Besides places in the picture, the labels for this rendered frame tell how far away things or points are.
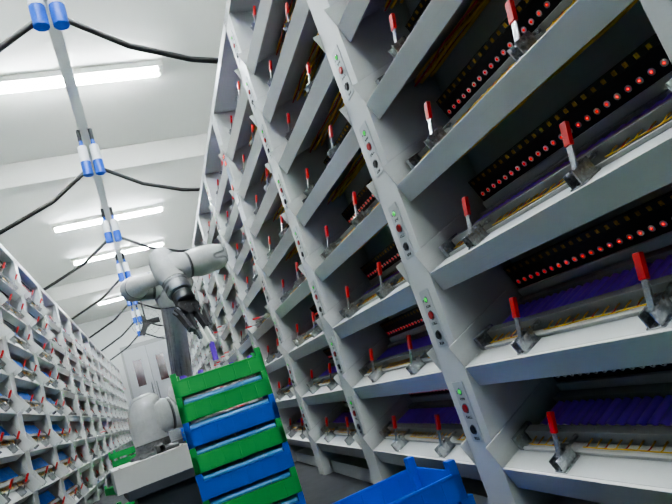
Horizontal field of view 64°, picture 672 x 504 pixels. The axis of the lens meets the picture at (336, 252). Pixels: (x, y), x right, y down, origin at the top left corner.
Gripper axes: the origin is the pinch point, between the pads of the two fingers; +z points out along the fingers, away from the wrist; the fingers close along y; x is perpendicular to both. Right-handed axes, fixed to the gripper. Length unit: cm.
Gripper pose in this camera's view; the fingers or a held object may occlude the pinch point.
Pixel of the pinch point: (206, 337)
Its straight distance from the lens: 190.0
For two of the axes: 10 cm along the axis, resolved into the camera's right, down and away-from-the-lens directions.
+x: 4.6, -7.2, -5.2
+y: -6.9, 0.9, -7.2
